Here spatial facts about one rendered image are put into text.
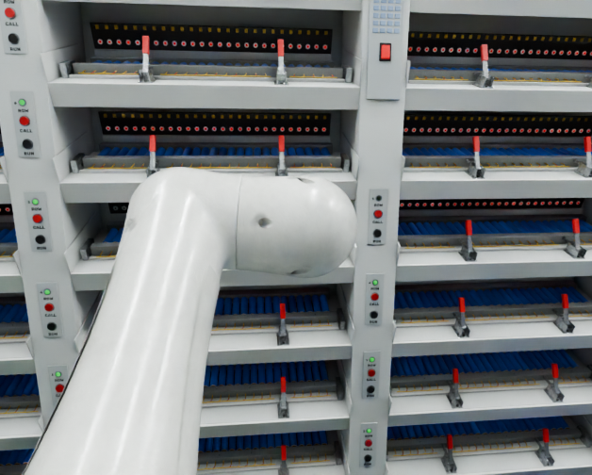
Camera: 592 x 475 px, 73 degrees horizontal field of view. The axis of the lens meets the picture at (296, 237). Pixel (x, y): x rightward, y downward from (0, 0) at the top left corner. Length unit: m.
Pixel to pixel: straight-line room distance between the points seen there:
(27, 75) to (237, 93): 0.39
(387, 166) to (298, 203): 0.52
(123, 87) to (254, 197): 0.55
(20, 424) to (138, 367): 0.93
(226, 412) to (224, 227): 0.74
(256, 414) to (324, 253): 0.72
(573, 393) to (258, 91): 1.09
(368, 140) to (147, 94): 0.45
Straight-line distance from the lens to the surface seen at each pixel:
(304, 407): 1.08
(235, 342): 0.97
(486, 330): 1.12
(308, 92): 0.86
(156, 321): 0.31
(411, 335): 1.03
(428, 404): 1.14
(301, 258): 0.39
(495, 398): 1.22
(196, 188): 0.39
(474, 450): 1.33
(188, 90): 0.87
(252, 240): 0.38
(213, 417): 1.07
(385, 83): 0.89
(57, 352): 1.04
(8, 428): 1.21
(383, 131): 0.89
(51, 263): 0.97
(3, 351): 1.12
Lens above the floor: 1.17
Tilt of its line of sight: 12 degrees down
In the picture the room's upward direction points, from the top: straight up
